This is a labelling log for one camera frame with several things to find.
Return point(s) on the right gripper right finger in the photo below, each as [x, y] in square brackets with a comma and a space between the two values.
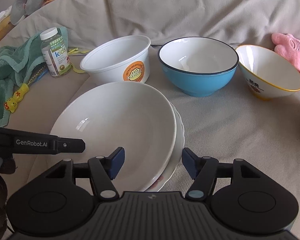
[202, 171]

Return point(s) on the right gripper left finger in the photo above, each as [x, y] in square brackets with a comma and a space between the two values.
[103, 171]

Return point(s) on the floral white plate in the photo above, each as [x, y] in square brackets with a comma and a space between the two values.
[175, 157]

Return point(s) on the plain white ceramic bowl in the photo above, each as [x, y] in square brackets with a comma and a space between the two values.
[131, 115]

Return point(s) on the blue enamel bowl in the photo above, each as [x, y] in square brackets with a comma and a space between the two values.
[199, 66]

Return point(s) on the white plastic tub bowl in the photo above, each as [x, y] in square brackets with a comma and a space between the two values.
[122, 59]

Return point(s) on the white bowl yellow rim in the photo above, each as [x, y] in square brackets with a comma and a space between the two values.
[267, 74]

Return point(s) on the yellow cat toy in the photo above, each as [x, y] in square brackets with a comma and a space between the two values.
[11, 104]

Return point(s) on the green towel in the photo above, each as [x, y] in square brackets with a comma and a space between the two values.
[18, 65]

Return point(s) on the vitamin gummy bottle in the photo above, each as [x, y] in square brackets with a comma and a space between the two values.
[55, 52]

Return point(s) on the yellow ribbon loop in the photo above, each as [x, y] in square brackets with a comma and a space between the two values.
[77, 52]

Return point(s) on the grey plush toy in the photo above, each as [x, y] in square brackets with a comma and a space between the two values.
[23, 8]

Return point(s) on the pink plush toy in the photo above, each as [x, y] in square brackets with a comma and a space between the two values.
[287, 46]

